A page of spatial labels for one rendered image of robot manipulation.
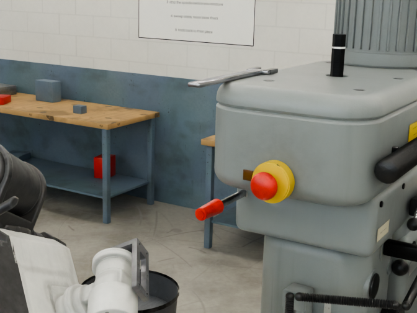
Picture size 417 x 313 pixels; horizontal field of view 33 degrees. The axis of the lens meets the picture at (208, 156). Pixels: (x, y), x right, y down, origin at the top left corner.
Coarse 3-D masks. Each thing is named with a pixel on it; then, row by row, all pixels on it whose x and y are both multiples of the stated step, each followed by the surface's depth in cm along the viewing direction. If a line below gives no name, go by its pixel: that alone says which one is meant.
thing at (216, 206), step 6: (240, 192) 114; (246, 192) 115; (228, 198) 111; (234, 198) 112; (240, 198) 114; (210, 204) 106; (216, 204) 106; (222, 204) 108; (228, 204) 111; (198, 210) 104; (204, 210) 104; (210, 210) 105; (216, 210) 106; (222, 210) 108; (198, 216) 104; (204, 216) 104; (210, 216) 105
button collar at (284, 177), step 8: (272, 160) 100; (256, 168) 101; (264, 168) 100; (272, 168) 99; (280, 168) 99; (288, 168) 99; (280, 176) 99; (288, 176) 98; (280, 184) 99; (288, 184) 98; (280, 192) 99; (288, 192) 99; (272, 200) 100; (280, 200) 100
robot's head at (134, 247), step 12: (132, 240) 99; (132, 252) 97; (144, 252) 99; (132, 264) 95; (144, 264) 98; (132, 276) 94; (144, 276) 97; (132, 288) 92; (144, 288) 95; (144, 300) 94
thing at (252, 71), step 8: (240, 72) 111; (248, 72) 112; (256, 72) 113; (264, 72) 115; (272, 72) 116; (200, 80) 101; (208, 80) 101; (216, 80) 102; (224, 80) 104; (232, 80) 107
